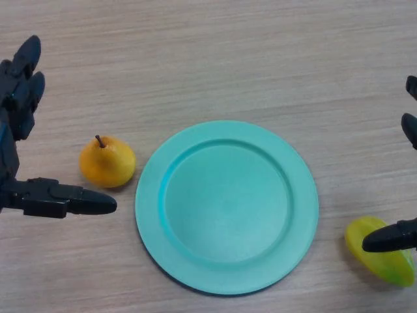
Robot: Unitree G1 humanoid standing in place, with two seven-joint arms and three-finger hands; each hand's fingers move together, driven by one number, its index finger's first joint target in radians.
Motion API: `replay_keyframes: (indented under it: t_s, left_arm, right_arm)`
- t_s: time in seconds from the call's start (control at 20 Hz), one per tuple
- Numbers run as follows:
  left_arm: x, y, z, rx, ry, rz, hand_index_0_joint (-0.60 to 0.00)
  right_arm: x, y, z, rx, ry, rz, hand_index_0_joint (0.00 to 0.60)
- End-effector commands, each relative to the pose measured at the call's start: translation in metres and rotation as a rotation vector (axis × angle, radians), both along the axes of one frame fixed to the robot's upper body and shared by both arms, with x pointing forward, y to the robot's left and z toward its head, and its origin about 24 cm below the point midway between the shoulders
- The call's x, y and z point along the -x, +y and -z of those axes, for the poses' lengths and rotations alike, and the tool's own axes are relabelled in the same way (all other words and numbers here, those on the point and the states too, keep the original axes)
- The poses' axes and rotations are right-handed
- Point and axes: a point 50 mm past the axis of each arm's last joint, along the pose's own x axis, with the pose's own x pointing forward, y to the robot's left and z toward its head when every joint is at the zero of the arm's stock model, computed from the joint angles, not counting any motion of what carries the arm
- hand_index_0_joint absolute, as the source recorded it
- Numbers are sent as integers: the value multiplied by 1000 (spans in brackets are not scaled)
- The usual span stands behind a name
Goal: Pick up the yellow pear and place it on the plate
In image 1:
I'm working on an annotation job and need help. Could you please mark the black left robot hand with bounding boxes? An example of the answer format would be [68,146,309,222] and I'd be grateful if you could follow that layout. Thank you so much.
[0,35,118,219]

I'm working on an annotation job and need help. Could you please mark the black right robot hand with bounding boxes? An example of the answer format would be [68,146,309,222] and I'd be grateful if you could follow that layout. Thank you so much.
[362,75,417,254]

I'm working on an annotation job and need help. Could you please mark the yellow orange pear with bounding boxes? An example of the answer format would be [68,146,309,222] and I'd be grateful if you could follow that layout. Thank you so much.
[79,134,137,188]

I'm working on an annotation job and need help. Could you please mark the round teal green plate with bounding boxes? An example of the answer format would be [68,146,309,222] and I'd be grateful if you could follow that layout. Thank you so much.
[134,120,319,297]

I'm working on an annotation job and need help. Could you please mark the yellow green starfruit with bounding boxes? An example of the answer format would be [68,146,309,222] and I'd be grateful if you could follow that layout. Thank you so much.
[345,215,415,288]

